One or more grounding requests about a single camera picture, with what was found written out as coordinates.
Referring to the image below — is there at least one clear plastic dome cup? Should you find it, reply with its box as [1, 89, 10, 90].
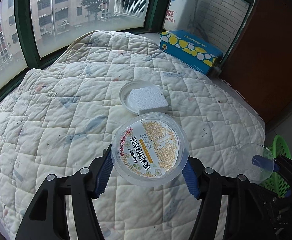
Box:
[236, 142, 275, 184]

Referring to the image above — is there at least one white styrofoam block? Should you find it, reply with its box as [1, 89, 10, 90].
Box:
[128, 86, 169, 115]

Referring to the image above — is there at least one green plastic trash basket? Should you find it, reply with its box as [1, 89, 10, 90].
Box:
[259, 134, 292, 199]

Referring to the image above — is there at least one white quilted bed pad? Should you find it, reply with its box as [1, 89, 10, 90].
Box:
[0, 30, 266, 240]

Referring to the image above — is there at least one brown wooden wardrobe panel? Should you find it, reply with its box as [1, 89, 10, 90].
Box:
[220, 0, 292, 131]

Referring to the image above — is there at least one blue yellow tissue box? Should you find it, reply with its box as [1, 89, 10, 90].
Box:
[159, 30, 223, 75]

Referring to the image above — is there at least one green window frame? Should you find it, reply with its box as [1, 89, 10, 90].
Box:
[0, 0, 256, 101]

